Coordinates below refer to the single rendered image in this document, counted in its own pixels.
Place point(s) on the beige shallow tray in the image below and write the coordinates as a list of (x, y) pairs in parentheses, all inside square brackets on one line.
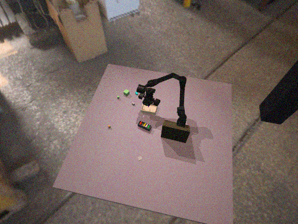
[(150, 110)]

